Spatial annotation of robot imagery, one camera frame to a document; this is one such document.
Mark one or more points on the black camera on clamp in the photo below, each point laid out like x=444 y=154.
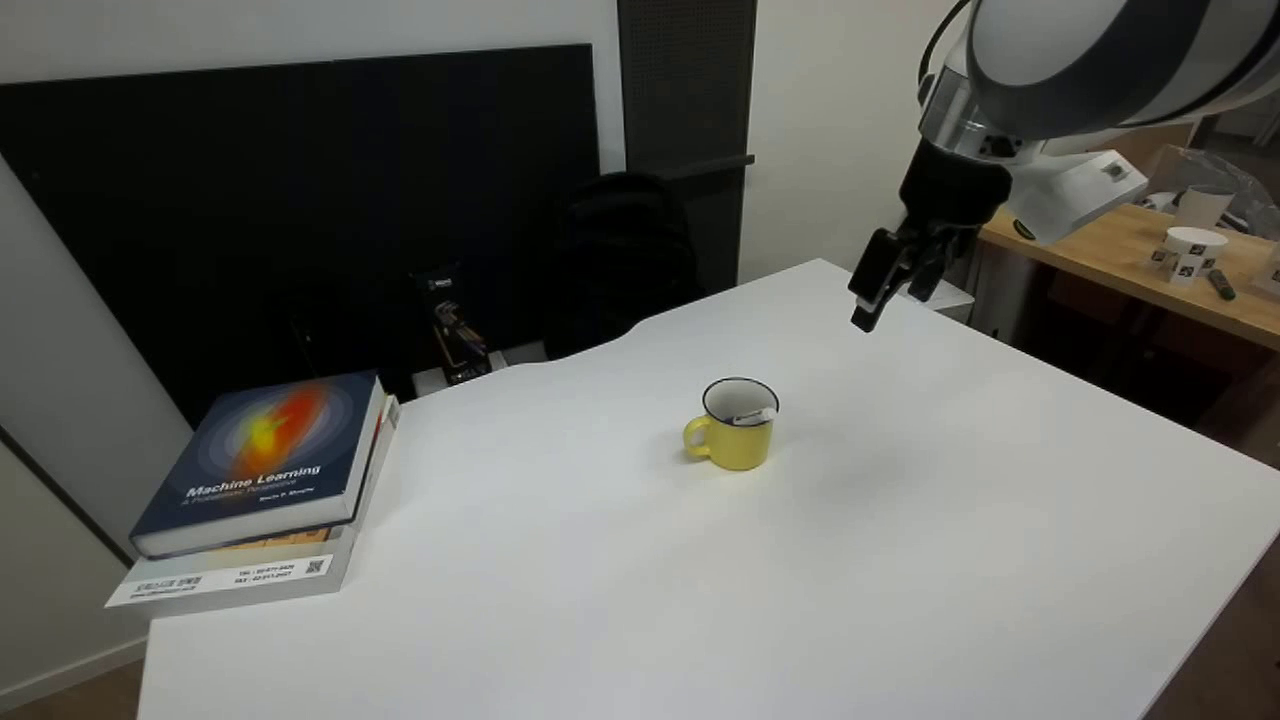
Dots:
x=458 y=333

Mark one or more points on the large black monitor screen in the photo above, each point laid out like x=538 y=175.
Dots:
x=201 y=201

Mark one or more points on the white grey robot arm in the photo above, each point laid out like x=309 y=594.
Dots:
x=1107 y=52

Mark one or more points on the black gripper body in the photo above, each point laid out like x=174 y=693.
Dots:
x=952 y=184

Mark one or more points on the light wooden desk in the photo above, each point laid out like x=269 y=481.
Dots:
x=1135 y=274

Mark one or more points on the yellow enamel mug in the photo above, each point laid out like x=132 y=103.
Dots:
x=733 y=444

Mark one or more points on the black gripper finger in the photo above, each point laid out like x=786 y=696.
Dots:
x=931 y=271
x=873 y=283

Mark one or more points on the blue book with orange cover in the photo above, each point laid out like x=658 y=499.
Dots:
x=260 y=461

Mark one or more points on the brown cardboard piece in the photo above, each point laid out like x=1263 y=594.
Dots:
x=1206 y=184

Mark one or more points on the stack of books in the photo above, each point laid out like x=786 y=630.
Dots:
x=232 y=574

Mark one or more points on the small white round device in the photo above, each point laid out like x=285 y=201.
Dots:
x=1198 y=251

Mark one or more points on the dark grey wall pillar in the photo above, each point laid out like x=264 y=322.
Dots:
x=684 y=81

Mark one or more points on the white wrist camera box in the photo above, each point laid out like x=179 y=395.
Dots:
x=1082 y=184

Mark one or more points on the black office chair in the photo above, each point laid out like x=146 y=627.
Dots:
x=614 y=261

